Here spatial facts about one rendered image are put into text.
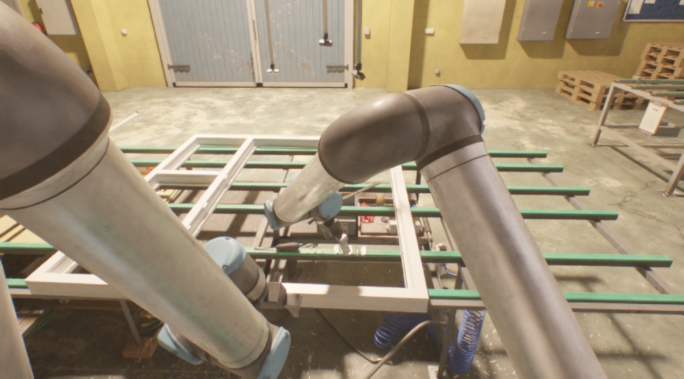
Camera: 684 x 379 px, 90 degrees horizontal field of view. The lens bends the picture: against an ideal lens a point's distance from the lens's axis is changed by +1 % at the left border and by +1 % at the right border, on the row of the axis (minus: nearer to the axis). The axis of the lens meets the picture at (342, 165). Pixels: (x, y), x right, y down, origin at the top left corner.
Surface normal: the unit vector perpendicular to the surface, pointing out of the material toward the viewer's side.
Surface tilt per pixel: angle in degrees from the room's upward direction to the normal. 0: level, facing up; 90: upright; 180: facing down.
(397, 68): 90
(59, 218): 106
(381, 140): 75
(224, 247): 19
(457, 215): 80
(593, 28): 90
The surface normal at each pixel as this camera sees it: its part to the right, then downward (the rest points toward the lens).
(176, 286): 0.76, 0.40
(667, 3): -0.04, 0.45
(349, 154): -0.39, 0.33
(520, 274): -0.13, -0.21
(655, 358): 0.00, -0.89
